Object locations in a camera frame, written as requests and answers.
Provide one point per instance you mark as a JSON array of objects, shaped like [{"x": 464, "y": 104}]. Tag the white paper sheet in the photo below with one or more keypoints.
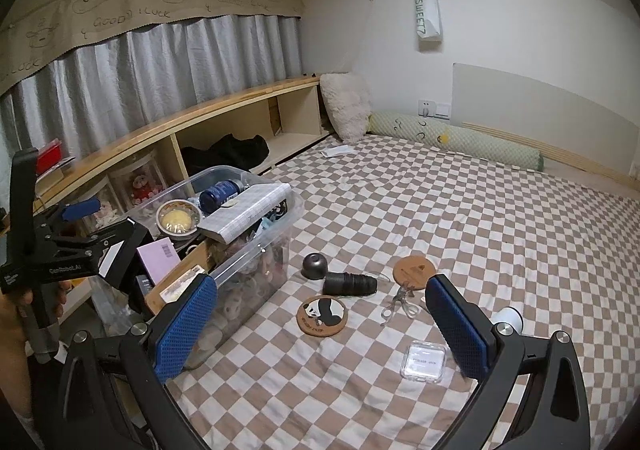
[{"x": 337, "y": 151}]

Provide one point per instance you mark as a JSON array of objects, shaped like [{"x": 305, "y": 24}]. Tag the dark grey dome-shaped object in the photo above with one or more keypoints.
[{"x": 315, "y": 266}]

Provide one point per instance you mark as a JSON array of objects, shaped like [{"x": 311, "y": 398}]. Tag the wooden bedside shelf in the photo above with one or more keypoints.
[{"x": 215, "y": 102}]

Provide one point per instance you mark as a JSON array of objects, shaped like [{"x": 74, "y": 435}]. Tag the green bolster pillow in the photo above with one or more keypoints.
[{"x": 450, "y": 140}]

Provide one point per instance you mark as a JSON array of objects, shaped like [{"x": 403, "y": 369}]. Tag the grey curtain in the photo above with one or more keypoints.
[{"x": 175, "y": 65}]

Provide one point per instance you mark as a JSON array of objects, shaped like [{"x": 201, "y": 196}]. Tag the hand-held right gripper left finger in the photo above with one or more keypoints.
[{"x": 185, "y": 327}]

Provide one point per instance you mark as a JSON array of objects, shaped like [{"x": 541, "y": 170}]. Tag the white hanging bag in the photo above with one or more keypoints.
[{"x": 427, "y": 15}]

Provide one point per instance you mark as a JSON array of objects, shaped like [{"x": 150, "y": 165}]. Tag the small clear plastic case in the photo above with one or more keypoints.
[{"x": 424, "y": 361}]

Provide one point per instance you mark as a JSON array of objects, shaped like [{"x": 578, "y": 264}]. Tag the clear doll display case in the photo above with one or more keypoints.
[{"x": 120, "y": 185}]

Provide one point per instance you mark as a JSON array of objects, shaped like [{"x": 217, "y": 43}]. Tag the white wall socket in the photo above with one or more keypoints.
[{"x": 434, "y": 108}]

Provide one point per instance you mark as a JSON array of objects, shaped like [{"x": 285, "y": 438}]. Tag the plain wooden round coaster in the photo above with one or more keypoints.
[{"x": 412, "y": 271}]

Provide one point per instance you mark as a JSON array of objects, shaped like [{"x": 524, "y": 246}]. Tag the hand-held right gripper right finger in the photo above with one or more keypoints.
[{"x": 455, "y": 330}]

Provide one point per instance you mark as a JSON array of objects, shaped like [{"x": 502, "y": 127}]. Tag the person's left forearm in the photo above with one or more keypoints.
[{"x": 12, "y": 370}]

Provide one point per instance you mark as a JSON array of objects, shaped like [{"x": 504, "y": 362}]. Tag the red box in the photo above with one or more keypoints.
[{"x": 50, "y": 157}]

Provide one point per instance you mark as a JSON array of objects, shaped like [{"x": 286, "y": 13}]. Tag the clear plastic storage box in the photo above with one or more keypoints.
[{"x": 260, "y": 275}]

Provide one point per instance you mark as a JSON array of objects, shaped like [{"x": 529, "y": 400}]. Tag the white fluffy doll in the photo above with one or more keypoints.
[{"x": 109, "y": 219}]

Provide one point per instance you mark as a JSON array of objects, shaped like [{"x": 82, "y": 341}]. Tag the panda print round coaster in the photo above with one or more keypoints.
[{"x": 322, "y": 314}]

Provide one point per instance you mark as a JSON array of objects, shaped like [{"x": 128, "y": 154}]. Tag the white fluffy pillow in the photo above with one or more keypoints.
[{"x": 345, "y": 105}]

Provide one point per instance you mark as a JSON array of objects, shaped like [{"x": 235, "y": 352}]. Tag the beige printed valance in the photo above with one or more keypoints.
[{"x": 150, "y": 0}]

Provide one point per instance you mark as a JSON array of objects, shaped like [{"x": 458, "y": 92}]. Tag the round bowl with yellow contents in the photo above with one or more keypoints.
[{"x": 177, "y": 219}]

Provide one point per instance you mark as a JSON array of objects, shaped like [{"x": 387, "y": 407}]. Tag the silver scissors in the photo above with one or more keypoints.
[{"x": 399, "y": 302}]

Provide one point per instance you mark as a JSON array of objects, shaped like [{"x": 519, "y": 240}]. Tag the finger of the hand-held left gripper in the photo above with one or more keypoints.
[
  {"x": 127, "y": 250},
  {"x": 80, "y": 210}
]

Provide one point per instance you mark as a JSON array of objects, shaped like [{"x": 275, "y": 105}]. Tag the red dress doll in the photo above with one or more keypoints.
[{"x": 144, "y": 186}]

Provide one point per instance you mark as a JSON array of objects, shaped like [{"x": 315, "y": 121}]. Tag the blue bottle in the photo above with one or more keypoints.
[{"x": 220, "y": 194}]

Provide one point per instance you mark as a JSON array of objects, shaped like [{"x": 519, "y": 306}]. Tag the white cylindrical device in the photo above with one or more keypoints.
[{"x": 510, "y": 316}]

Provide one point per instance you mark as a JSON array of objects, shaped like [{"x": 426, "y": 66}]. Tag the person's left hand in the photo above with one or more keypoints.
[{"x": 61, "y": 294}]

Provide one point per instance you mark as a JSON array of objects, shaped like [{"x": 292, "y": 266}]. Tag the checkered bedsheet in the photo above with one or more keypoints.
[{"x": 500, "y": 230}]

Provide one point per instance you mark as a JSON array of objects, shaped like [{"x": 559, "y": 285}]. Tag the black cloth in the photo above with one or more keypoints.
[{"x": 230, "y": 152}]

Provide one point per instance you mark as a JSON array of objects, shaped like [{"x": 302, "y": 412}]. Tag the pink box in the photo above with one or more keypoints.
[{"x": 160, "y": 260}]

